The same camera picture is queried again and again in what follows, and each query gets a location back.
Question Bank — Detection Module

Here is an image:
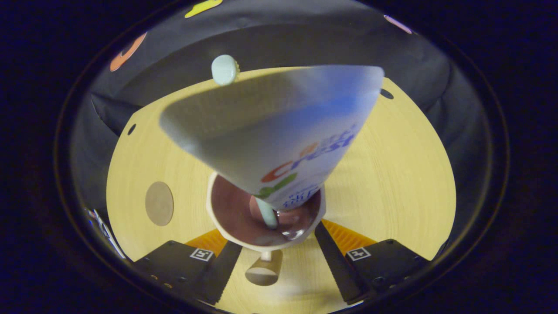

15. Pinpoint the white toothpaste tube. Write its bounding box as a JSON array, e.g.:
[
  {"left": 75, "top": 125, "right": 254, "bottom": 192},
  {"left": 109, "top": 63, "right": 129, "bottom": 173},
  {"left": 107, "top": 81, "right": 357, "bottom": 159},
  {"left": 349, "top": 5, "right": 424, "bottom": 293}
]
[{"left": 159, "top": 65, "right": 385, "bottom": 212}]

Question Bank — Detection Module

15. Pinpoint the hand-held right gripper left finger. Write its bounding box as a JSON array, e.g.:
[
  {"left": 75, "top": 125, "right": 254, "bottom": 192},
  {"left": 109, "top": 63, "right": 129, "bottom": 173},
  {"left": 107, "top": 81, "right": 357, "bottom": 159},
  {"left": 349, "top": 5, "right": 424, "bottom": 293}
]
[{"left": 131, "top": 229, "right": 243, "bottom": 306}]

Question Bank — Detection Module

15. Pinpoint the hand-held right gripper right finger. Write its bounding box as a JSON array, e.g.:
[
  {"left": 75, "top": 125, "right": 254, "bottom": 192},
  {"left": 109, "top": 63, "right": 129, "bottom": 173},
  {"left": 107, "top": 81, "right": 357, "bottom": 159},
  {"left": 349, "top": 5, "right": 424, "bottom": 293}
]
[{"left": 315, "top": 219, "right": 432, "bottom": 305}]

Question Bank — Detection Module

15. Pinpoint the black backdrop cloth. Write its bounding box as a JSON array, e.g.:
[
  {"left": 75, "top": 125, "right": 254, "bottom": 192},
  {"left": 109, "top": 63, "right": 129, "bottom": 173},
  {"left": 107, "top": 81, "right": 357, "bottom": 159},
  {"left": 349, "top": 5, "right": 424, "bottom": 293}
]
[{"left": 70, "top": 0, "right": 493, "bottom": 262}]

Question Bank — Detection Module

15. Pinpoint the pale green toothbrush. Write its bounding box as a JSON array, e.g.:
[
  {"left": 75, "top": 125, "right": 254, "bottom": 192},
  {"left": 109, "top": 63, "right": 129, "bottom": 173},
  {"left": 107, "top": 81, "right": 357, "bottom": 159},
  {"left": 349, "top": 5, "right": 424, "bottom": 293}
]
[{"left": 211, "top": 55, "right": 279, "bottom": 229}]

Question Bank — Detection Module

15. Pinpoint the wooden desktop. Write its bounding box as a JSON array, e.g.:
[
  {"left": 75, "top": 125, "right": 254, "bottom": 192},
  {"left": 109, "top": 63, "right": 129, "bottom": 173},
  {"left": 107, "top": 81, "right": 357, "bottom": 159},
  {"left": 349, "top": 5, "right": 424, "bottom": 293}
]
[{"left": 106, "top": 66, "right": 457, "bottom": 314}]

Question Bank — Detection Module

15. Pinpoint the round brown coaster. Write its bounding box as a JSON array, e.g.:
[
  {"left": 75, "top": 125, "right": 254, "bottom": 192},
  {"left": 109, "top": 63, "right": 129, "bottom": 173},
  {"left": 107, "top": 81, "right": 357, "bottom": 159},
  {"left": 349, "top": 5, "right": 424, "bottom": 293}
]
[{"left": 145, "top": 181, "right": 174, "bottom": 227}]

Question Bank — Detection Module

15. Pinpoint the beige cup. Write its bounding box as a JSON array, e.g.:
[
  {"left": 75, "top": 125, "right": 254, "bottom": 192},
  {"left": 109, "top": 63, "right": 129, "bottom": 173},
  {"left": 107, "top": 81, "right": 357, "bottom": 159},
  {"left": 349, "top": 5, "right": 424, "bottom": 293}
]
[{"left": 206, "top": 171, "right": 327, "bottom": 287}]

